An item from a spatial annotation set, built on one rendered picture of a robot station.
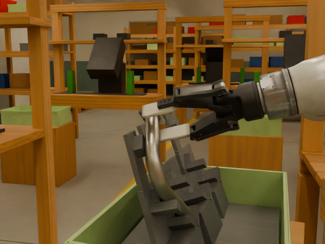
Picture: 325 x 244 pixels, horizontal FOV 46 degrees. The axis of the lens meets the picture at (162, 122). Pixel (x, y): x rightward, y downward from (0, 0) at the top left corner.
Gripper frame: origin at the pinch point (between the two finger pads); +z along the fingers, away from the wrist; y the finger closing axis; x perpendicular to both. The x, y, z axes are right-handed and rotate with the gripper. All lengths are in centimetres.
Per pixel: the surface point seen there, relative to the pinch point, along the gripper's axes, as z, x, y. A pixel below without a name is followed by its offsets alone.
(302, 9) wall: -167, -836, -691
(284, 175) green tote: -21, -9, -49
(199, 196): 0.9, 2.7, -30.3
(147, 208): 5.8, 15.4, -6.7
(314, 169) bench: -33, -28, -85
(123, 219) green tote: 20.2, 7.8, -25.2
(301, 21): -121, -586, -508
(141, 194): 6.2, 13.3, -4.4
